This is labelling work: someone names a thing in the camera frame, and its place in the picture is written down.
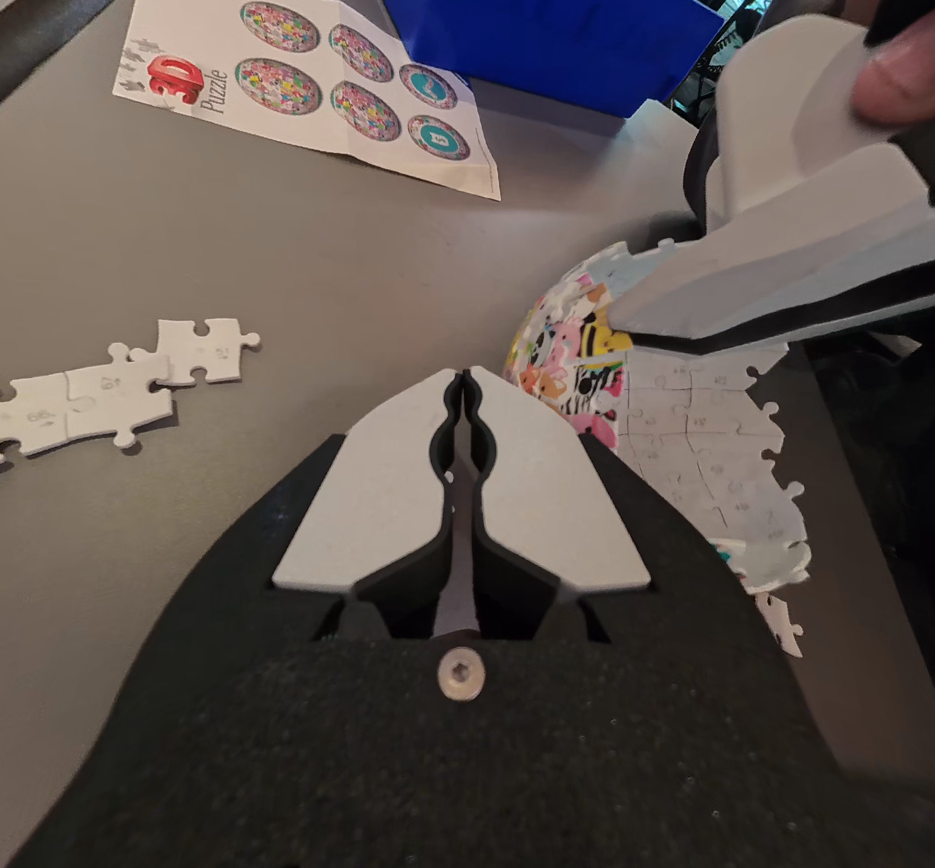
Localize puzzle instruction sheet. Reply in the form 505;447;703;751
112;0;503;202

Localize joined white puzzle pieces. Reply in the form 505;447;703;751
0;346;175;463

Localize blue plastic bin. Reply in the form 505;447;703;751
351;0;726;119

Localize partly built puzzle ball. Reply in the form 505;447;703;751
503;240;813;595

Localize person's right hand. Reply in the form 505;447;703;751
849;27;935;129

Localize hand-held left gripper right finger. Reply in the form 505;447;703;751
467;366;653;639

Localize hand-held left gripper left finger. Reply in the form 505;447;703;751
272;369;466;639

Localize white puzzle piece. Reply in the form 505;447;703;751
756;591;804;659
128;318;262;385

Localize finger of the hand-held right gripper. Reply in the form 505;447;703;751
630;277;935;361
610;145;935;345

